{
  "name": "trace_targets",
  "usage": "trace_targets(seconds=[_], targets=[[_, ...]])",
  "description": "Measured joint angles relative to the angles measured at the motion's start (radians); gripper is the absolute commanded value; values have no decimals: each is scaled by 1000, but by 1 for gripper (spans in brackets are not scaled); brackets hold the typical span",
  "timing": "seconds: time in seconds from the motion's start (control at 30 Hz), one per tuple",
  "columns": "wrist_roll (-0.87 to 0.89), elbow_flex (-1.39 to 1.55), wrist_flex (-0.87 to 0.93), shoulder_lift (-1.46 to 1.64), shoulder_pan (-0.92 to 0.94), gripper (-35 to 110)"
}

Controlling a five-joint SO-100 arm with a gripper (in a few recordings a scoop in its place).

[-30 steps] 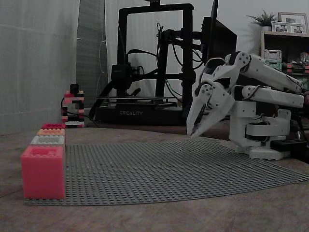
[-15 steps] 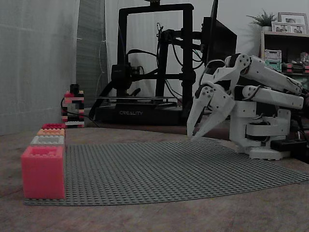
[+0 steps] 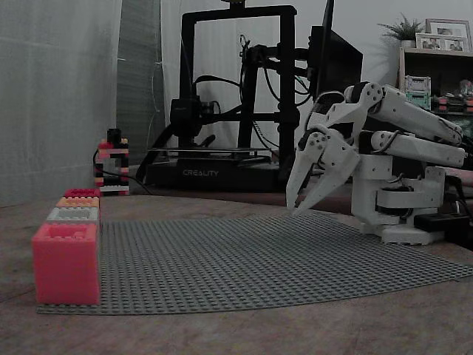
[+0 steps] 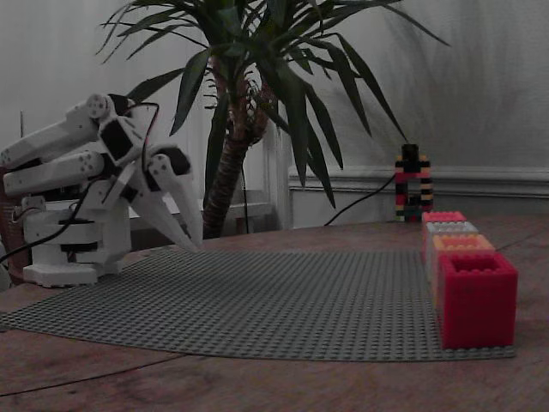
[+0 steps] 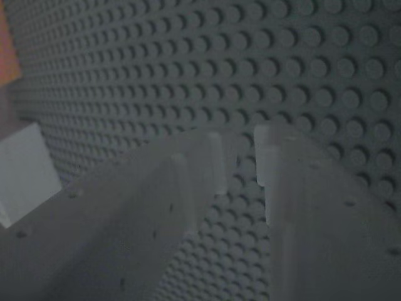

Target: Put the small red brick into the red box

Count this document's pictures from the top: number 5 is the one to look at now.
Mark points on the grey lego block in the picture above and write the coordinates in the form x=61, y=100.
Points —
x=25, y=175

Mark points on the grey Lego baseplate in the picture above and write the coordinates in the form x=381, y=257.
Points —
x=219, y=62

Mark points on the orange lego block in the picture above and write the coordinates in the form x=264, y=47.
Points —
x=7, y=56

